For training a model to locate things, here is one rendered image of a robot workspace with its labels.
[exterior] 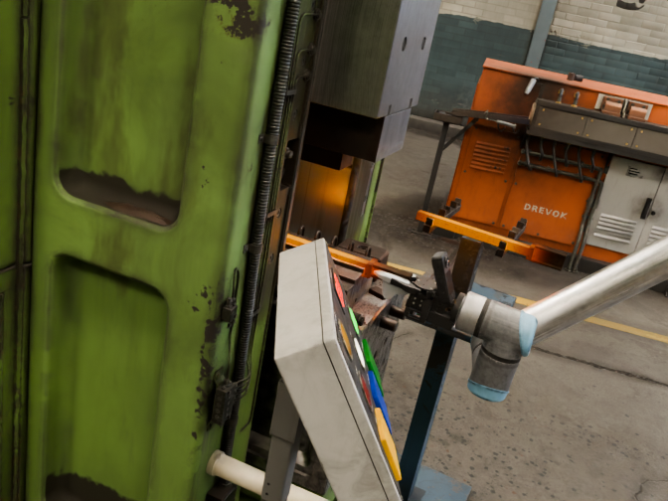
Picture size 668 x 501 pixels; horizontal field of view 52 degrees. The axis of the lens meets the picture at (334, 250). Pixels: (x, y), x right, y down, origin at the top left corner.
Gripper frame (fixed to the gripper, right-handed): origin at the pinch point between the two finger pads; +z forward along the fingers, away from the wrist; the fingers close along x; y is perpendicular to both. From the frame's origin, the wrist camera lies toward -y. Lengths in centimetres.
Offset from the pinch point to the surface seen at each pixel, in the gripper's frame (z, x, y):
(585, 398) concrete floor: -73, 171, 96
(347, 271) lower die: 6.3, -4.9, 1.4
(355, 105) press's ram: 9.4, -17.8, -37.4
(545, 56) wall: 50, 755, -24
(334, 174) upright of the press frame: 24.2, 22.3, -11.4
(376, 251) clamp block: 6.0, 15.3, 2.3
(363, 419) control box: -19, -71, -10
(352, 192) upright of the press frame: 18.4, 22.8, -8.2
